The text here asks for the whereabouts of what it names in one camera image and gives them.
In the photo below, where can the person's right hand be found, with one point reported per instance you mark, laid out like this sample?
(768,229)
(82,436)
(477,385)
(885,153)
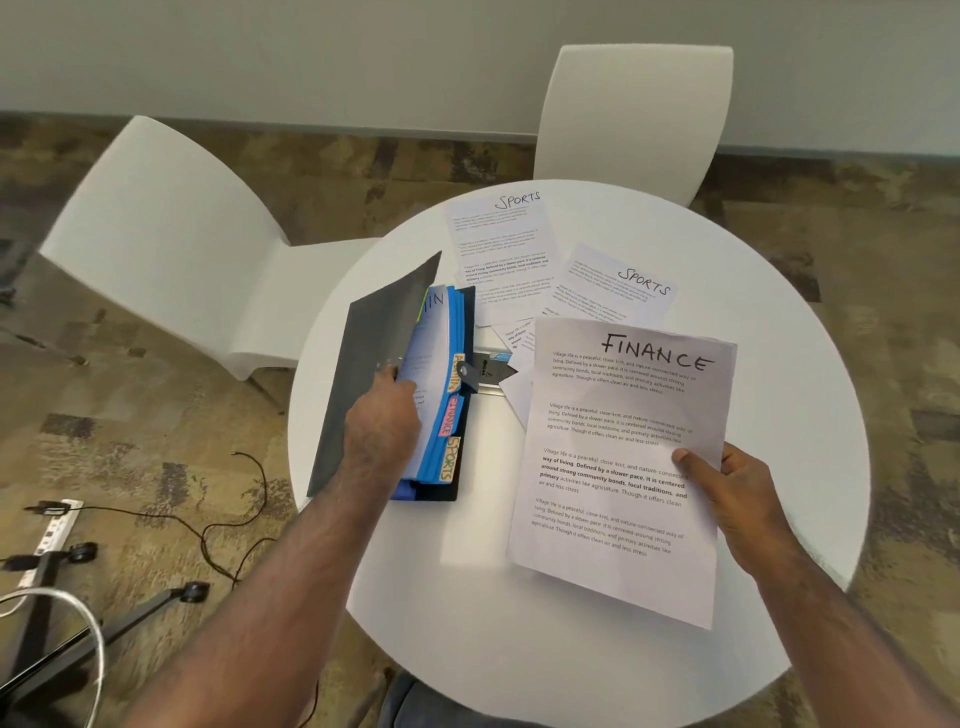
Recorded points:
(742,506)

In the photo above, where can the person's left hand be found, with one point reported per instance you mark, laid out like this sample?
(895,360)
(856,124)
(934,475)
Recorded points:
(382,435)

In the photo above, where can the person's right thumb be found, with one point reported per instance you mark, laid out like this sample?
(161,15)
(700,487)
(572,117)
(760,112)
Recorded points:
(695,465)

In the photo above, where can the person's left thumb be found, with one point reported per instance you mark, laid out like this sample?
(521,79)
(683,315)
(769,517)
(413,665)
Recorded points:
(406,391)

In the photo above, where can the printed sheet with blue tint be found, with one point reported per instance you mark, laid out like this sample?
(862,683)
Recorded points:
(424,345)

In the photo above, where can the large printed paper sheet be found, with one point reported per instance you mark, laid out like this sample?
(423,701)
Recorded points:
(622,480)

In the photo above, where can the person's left forearm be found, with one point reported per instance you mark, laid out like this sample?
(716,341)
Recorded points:
(262,600)

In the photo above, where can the person's right forearm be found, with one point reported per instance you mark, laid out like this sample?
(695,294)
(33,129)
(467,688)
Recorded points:
(847,645)

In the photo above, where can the blue divider with yellow tab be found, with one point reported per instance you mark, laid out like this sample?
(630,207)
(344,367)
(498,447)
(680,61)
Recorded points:
(454,375)

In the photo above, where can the blue divider with pink tab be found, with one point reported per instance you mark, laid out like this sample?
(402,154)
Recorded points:
(450,421)

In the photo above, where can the blue divider with green tab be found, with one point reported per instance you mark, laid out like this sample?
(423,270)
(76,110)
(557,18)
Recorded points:
(448,459)

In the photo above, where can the metal binder clip mechanism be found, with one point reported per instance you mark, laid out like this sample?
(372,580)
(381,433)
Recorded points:
(487,369)

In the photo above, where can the blank white paper sheet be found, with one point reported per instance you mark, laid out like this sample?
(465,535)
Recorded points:
(519,401)

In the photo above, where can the small printed paper sheet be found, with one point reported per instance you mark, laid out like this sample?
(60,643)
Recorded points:
(516,335)

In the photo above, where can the printed paper with handwritten heading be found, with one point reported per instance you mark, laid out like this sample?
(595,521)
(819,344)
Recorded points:
(502,240)
(615,289)

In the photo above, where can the white plastic chair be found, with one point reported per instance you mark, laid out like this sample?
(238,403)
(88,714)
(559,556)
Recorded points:
(172,232)
(637,112)

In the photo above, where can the person's blue jeans leg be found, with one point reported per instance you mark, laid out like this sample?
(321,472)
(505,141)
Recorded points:
(420,705)

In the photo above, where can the white power strip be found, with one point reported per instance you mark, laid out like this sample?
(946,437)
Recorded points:
(51,536)

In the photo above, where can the black wheeled chair base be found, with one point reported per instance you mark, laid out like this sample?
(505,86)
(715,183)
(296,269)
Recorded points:
(52,600)

